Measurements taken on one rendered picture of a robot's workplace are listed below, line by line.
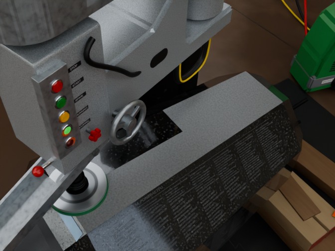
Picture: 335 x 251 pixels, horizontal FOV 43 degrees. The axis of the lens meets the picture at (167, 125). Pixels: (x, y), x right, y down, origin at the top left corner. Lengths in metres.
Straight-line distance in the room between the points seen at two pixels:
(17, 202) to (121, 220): 0.35
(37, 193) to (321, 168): 1.73
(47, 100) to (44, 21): 0.18
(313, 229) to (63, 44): 1.66
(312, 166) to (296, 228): 0.51
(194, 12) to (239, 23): 2.15
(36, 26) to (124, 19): 0.42
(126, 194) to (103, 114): 0.42
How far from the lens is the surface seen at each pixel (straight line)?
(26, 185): 1.44
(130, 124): 1.23
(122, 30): 1.25
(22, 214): 1.43
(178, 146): 1.67
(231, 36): 3.50
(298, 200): 2.33
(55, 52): 0.97
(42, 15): 0.90
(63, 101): 1.01
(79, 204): 1.52
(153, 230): 1.59
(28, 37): 0.92
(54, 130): 1.06
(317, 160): 2.68
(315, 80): 3.08
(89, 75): 1.08
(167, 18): 1.27
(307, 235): 2.27
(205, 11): 1.51
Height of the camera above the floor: 2.13
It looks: 50 degrees down
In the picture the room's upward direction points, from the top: 3 degrees clockwise
